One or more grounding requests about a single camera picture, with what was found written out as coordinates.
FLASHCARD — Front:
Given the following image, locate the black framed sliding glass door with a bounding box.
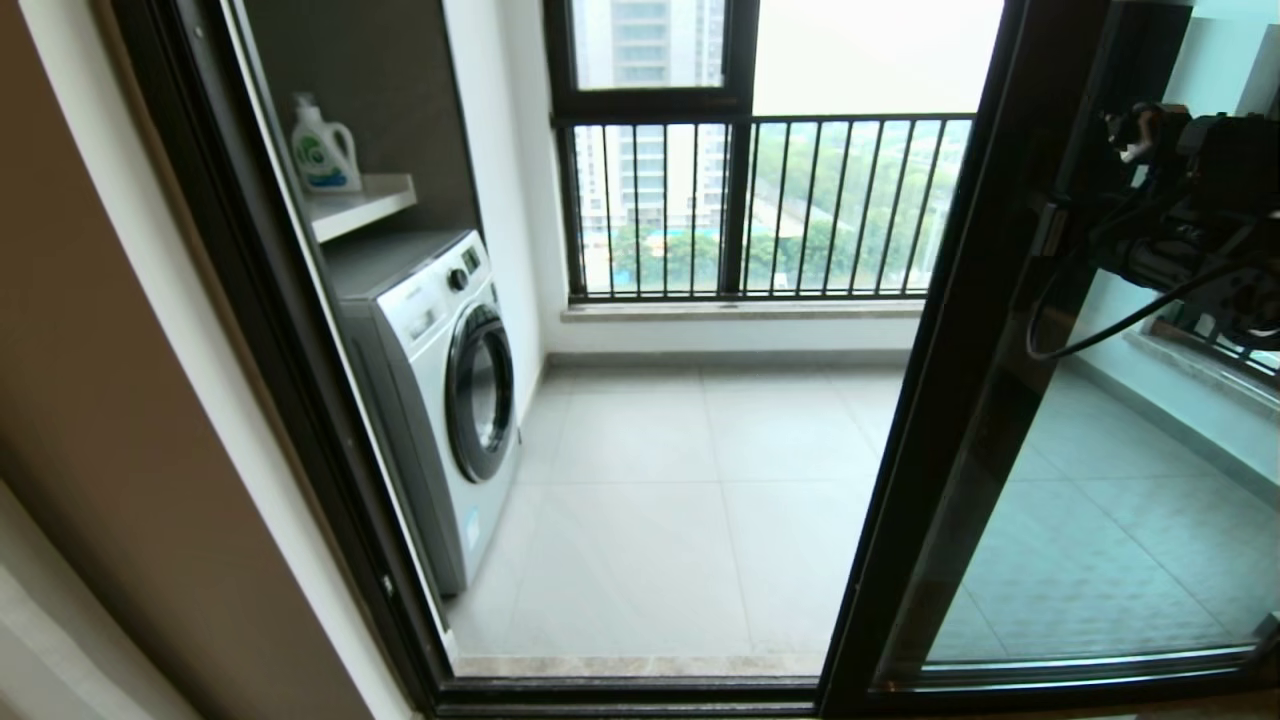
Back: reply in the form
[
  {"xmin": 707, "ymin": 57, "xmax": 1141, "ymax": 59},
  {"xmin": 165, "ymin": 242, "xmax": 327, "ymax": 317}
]
[{"xmin": 818, "ymin": 0, "xmax": 1280, "ymax": 716}]

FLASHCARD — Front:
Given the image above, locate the grey stone window sill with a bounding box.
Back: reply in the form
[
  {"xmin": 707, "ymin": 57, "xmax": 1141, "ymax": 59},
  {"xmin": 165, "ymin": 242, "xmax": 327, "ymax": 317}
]
[
  {"xmin": 1125, "ymin": 335, "xmax": 1280, "ymax": 421},
  {"xmin": 560, "ymin": 298, "xmax": 926, "ymax": 323}
]

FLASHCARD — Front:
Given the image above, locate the black framed fixed glass door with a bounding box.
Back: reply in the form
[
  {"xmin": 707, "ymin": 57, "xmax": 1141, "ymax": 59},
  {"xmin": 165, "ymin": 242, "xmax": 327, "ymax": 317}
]
[{"xmin": 878, "ymin": 0, "xmax": 1280, "ymax": 691}]

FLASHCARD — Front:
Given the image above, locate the black balcony railing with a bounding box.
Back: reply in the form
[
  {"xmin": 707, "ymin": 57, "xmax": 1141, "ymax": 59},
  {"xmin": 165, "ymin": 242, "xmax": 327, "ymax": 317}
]
[{"xmin": 553, "ymin": 113, "xmax": 976, "ymax": 304}]

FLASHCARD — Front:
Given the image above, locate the white front-load washing machine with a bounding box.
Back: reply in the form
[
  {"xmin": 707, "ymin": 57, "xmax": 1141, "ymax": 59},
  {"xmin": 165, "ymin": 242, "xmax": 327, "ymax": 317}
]
[{"xmin": 328, "ymin": 228, "xmax": 523, "ymax": 596}]

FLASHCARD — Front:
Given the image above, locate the dark grey cabinet panel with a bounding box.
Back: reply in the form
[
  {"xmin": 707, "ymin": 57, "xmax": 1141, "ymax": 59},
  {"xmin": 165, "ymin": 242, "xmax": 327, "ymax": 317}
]
[{"xmin": 245, "ymin": 0, "xmax": 486, "ymax": 236}]

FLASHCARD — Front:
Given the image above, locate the white detergent bottle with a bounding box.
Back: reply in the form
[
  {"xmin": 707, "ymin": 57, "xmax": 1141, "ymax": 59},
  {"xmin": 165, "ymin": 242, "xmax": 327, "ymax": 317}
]
[{"xmin": 291, "ymin": 92, "xmax": 363, "ymax": 193}]

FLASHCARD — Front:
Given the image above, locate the black cable with white plug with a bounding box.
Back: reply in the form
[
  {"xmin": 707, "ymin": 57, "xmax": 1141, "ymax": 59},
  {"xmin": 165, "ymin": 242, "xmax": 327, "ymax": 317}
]
[{"xmin": 1100, "ymin": 100, "xmax": 1191, "ymax": 241}]

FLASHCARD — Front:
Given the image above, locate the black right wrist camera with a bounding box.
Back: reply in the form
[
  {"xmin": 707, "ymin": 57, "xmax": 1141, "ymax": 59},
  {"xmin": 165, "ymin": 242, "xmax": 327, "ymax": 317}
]
[{"xmin": 1180, "ymin": 110, "xmax": 1280, "ymax": 219}]

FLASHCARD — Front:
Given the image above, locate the black window frame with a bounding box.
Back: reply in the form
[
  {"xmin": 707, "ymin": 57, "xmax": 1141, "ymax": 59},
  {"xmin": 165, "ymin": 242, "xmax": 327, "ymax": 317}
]
[{"xmin": 545, "ymin": 0, "xmax": 761, "ymax": 304}]

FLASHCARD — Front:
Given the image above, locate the white wall shelf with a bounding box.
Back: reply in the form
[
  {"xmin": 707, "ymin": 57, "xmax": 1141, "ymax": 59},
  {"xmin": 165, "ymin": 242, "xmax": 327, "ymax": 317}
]
[{"xmin": 310, "ymin": 172, "xmax": 419, "ymax": 243}]

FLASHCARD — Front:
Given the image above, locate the black outer door frame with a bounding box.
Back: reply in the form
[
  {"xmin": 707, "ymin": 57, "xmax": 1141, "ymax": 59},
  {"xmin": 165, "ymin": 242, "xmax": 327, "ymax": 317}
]
[{"xmin": 110, "ymin": 0, "xmax": 1280, "ymax": 720}]

